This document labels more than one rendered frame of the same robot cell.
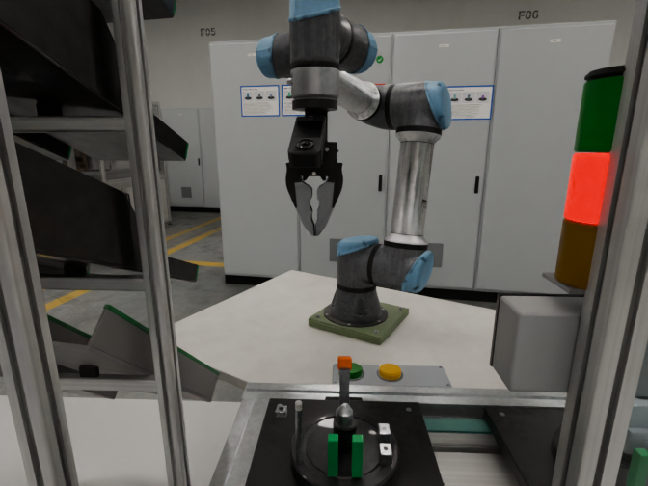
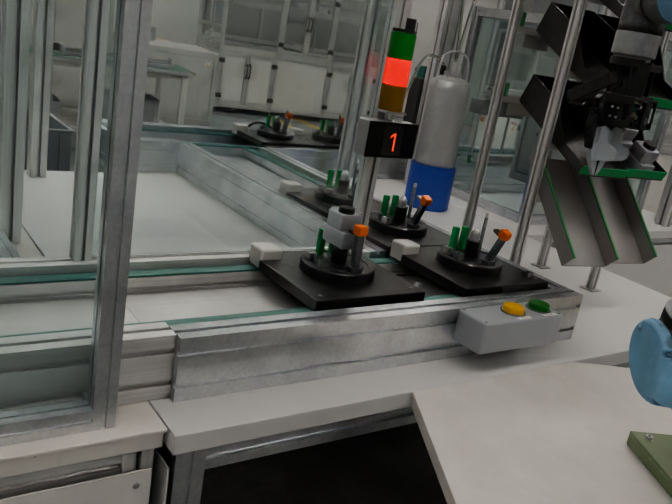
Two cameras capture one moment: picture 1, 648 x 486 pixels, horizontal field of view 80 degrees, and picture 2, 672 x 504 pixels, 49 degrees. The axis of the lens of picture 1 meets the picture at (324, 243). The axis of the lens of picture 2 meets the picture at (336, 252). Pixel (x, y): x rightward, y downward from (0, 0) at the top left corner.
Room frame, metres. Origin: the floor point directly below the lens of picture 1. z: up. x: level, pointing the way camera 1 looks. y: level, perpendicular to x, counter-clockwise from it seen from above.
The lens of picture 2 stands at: (1.39, -1.19, 1.40)
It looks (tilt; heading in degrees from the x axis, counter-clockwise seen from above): 17 degrees down; 141
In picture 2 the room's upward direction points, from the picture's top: 10 degrees clockwise
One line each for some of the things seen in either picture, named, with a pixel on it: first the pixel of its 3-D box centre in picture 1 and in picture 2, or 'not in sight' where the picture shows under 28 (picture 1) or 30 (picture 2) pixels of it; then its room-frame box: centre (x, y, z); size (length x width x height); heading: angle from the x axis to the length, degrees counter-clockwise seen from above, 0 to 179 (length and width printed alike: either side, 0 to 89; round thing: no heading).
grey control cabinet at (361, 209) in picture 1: (338, 172); not in sight; (3.74, -0.14, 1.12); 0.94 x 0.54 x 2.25; 79
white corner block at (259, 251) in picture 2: not in sight; (265, 255); (0.30, -0.46, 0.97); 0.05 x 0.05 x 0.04; 88
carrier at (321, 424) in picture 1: (344, 431); (472, 245); (0.42, -0.03, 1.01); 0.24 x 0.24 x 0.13; 88
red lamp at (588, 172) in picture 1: (607, 187); (396, 72); (0.29, -0.21, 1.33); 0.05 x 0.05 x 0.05
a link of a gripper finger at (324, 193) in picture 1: (324, 206); (602, 152); (0.64, 0.00, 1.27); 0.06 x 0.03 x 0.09; 178
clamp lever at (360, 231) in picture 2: not in sight; (355, 244); (0.44, -0.37, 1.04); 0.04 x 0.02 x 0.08; 178
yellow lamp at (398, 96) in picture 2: (595, 252); (391, 97); (0.29, -0.21, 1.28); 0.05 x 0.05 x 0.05
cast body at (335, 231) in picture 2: not in sight; (341, 223); (0.39, -0.37, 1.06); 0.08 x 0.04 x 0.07; 177
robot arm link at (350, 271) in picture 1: (359, 259); not in sight; (1.06, -0.10, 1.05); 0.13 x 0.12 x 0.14; 58
